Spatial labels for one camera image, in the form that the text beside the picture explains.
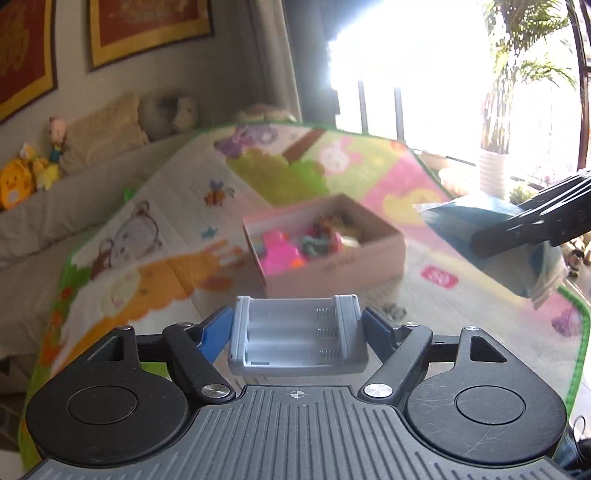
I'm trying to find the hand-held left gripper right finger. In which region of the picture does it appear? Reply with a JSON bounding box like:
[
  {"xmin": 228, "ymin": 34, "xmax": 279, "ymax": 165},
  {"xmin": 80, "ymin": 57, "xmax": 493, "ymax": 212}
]
[{"xmin": 361, "ymin": 305, "xmax": 509, "ymax": 402}]

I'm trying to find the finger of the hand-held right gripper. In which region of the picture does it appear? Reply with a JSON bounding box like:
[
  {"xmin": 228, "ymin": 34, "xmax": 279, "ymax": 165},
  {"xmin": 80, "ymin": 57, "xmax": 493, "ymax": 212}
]
[
  {"xmin": 509, "ymin": 169, "xmax": 591, "ymax": 223},
  {"xmin": 468, "ymin": 202, "xmax": 591, "ymax": 259}
]

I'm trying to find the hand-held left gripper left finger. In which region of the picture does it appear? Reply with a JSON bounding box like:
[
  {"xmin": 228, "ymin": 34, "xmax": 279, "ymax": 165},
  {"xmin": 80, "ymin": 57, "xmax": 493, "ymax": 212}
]
[{"xmin": 99, "ymin": 305, "xmax": 237, "ymax": 404}]

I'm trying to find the pink cardboard box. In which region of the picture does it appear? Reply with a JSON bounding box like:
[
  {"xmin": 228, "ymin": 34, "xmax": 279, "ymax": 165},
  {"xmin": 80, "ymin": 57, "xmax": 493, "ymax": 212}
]
[{"xmin": 242, "ymin": 194, "xmax": 406, "ymax": 300}]

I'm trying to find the grey battery holder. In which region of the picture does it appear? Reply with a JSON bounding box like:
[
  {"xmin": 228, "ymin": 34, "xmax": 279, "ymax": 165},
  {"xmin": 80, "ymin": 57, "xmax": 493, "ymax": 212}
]
[{"xmin": 228, "ymin": 294, "xmax": 370, "ymax": 377}]

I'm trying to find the teal plastic crank handle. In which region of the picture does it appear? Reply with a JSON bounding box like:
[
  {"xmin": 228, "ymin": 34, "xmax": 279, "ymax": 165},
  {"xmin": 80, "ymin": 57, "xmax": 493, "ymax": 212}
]
[{"xmin": 302, "ymin": 233, "xmax": 336, "ymax": 257}]

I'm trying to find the doll figurine with red body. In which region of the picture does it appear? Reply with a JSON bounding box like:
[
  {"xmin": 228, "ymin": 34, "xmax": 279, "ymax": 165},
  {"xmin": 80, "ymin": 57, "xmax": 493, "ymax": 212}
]
[{"xmin": 312, "ymin": 214, "xmax": 357, "ymax": 237}]

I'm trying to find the white ribbed plant pot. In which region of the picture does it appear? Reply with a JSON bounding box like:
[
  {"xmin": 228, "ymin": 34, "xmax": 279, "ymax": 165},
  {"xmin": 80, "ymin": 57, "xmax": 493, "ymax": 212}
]
[{"xmin": 477, "ymin": 150, "xmax": 511, "ymax": 198}]

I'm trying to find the pink plastic toy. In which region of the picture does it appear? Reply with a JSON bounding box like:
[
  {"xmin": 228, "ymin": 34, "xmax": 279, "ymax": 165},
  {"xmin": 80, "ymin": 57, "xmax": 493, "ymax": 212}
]
[{"xmin": 257, "ymin": 230, "xmax": 306, "ymax": 276}]

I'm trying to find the colourful cartoon play mat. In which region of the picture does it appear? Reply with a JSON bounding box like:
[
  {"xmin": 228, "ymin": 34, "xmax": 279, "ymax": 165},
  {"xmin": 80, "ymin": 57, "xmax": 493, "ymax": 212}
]
[{"xmin": 16, "ymin": 122, "xmax": 591, "ymax": 468}]

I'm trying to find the green palm plant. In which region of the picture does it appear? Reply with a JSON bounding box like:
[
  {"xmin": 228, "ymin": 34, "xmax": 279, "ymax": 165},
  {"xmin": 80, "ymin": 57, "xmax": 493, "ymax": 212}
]
[{"xmin": 479, "ymin": 0, "xmax": 579, "ymax": 156}]

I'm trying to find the grey covered sofa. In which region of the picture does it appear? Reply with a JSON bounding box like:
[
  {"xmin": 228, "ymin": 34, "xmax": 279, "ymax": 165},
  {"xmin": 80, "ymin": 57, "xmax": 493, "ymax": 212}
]
[{"xmin": 0, "ymin": 134, "xmax": 211, "ymax": 395}]

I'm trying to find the beige round cushion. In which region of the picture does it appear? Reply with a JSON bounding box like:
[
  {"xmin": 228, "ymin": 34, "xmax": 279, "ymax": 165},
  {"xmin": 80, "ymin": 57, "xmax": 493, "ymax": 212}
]
[{"xmin": 237, "ymin": 104, "xmax": 299, "ymax": 125}]

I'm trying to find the grey plush toy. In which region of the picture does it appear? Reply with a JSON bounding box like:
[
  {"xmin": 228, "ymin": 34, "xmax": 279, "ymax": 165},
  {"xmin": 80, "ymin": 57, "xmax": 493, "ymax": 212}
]
[{"xmin": 139, "ymin": 89, "xmax": 201, "ymax": 142}]

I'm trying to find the beige pillow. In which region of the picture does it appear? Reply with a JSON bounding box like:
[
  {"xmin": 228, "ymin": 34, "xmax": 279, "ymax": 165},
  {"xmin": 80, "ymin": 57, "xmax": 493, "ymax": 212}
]
[{"xmin": 60, "ymin": 92, "xmax": 149, "ymax": 175}]

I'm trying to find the yellow duck plush toy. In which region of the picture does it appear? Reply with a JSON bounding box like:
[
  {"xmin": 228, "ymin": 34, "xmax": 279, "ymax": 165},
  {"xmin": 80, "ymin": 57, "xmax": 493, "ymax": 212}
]
[{"xmin": 18, "ymin": 143, "xmax": 64, "ymax": 191}]

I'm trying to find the round yellow plush toy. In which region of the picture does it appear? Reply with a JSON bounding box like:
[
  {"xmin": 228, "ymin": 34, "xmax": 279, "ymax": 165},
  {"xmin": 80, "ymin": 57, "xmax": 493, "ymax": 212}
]
[{"xmin": 0, "ymin": 159, "xmax": 37, "ymax": 211}]

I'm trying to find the pink faced plush doll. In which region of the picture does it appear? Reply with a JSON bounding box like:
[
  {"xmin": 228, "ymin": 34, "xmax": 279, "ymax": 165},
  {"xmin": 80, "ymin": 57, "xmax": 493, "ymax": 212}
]
[{"xmin": 48, "ymin": 116, "xmax": 68, "ymax": 165}]

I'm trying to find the grey curtain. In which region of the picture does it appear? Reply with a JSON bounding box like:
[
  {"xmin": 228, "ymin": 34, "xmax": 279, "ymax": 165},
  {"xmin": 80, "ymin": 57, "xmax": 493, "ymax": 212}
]
[{"xmin": 249, "ymin": 0, "xmax": 339, "ymax": 126}]

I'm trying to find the black window frame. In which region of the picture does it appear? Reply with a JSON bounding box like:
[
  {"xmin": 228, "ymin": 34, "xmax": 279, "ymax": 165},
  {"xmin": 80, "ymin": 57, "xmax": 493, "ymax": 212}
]
[{"xmin": 325, "ymin": 37, "xmax": 591, "ymax": 174}]

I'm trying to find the red framed wall picture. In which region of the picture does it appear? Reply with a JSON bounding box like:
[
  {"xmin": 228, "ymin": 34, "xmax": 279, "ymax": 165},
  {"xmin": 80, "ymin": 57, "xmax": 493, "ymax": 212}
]
[
  {"xmin": 88, "ymin": 0, "xmax": 214, "ymax": 71},
  {"xmin": 0, "ymin": 0, "xmax": 59, "ymax": 123}
]

